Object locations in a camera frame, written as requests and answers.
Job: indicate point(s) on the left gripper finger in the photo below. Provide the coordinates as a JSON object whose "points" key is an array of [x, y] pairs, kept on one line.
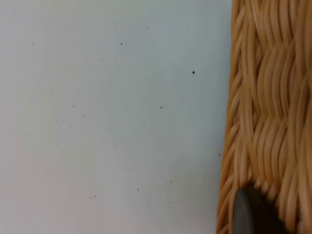
{"points": [[256, 214]]}

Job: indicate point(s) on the pale brown wicker basket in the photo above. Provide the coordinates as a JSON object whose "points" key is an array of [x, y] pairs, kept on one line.
{"points": [[270, 97]]}

